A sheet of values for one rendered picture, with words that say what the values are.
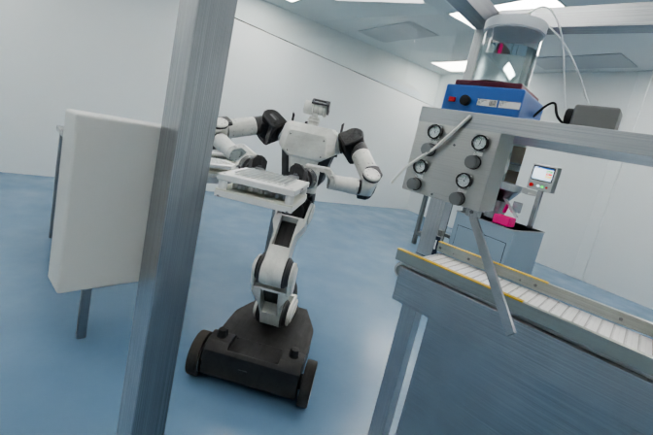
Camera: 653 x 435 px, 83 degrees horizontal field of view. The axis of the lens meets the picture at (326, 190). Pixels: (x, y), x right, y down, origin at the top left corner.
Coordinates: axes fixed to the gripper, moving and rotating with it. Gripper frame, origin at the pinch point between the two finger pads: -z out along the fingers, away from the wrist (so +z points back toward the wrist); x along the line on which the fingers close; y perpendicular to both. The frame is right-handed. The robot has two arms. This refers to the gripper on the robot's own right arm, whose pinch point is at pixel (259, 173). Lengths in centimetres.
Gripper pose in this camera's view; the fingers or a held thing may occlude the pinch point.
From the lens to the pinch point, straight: 136.1
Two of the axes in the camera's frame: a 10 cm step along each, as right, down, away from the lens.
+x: -2.2, 9.7, 1.3
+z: -4.1, -2.1, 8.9
